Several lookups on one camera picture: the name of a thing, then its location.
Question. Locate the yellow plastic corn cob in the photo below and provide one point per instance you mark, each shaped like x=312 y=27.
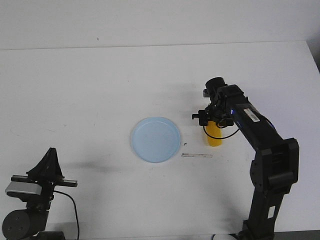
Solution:
x=213 y=134

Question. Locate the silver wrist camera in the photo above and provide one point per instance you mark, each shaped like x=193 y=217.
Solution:
x=22 y=189

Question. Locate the light blue round plate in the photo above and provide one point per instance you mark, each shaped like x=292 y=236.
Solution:
x=155 y=139

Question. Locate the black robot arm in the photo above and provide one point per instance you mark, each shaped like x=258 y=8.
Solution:
x=30 y=223
x=275 y=167

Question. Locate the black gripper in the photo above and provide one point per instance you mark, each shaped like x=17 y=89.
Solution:
x=42 y=172
x=214 y=114

